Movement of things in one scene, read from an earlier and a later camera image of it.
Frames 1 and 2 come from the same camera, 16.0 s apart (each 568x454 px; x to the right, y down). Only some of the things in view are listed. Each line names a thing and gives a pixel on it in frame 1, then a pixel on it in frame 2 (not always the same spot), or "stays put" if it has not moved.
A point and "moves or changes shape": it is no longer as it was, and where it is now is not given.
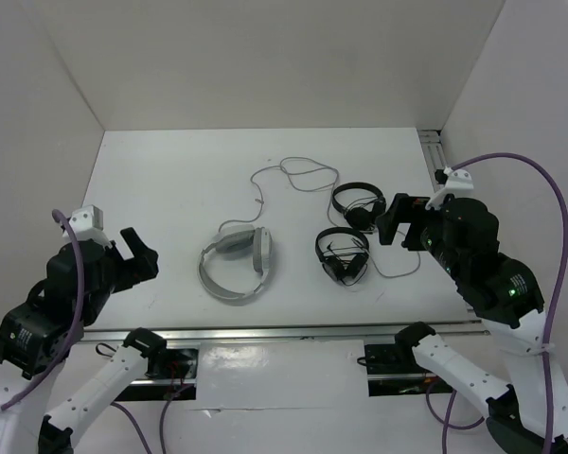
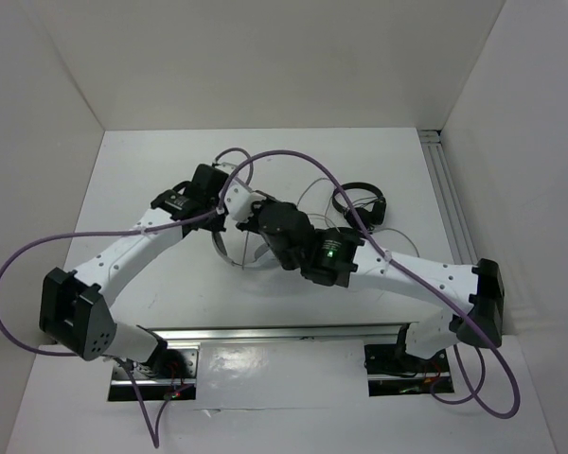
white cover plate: x=280 y=375 stays put
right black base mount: x=394 y=371 stays put
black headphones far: x=363 y=218 stays put
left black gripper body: x=116 y=270 to x=214 y=223
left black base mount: x=171 y=363 stays put
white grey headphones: x=239 y=239 moves or changes shape
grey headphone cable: x=329 y=188 to x=369 y=232
